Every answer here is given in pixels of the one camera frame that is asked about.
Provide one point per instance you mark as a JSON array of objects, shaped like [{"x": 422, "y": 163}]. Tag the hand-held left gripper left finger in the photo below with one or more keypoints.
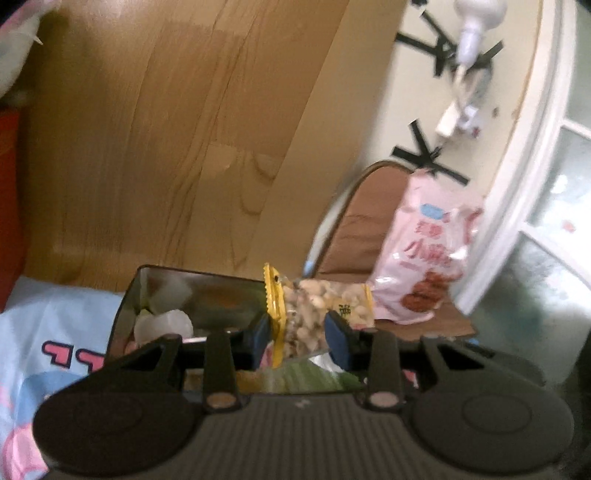
[{"x": 262, "y": 339}]

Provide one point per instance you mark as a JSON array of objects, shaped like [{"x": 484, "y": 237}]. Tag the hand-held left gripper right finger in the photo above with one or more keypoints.
[{"x": 337, "y": 342}]

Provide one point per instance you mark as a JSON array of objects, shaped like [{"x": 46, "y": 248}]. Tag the clear nut packet yellow edges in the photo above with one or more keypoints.
[{"x": 304, "y": 309}]

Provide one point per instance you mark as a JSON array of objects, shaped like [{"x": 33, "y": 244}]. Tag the white plastic cup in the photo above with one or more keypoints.
[{"x": 161, "y": 325}]

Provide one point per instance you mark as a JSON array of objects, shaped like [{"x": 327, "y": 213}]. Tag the black box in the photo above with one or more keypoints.
[{"x": 134, "y": 288}]

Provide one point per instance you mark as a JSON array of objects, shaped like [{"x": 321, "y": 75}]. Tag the pale green snack packet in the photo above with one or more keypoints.
[{"x": 314, "y": 378}]

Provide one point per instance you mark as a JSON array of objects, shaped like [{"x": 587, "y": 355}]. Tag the large pink snack bag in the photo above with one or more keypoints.
[{"x": 425, "y": 258}]

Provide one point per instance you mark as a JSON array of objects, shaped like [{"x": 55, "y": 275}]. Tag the black tape cross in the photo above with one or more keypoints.
[
  {"x": 425, "y": 157},
  {"x": 438, "y": 41}
]

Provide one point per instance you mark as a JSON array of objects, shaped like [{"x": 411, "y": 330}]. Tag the printed cartoon blanket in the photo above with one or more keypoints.
[{"x": 41, "y": 314}]

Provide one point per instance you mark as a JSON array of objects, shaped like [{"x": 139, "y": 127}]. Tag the wooden board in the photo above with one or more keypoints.
[{"x": 161, "y": 138}]

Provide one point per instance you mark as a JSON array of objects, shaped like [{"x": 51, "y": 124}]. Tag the white plug adapter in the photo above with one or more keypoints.
[{"x": 450, "y": 120}]

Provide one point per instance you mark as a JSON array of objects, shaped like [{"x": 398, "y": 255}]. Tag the white light bulb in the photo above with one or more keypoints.
[{"x": 478, "y": 18}]

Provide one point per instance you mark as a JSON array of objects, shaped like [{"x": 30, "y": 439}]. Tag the pastel plush toy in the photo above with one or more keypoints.
[{"x": 14, "y": 41}]

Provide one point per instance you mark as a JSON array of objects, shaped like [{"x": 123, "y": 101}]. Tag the white window frame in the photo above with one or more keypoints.
[{"x": 531, "y": 184}]

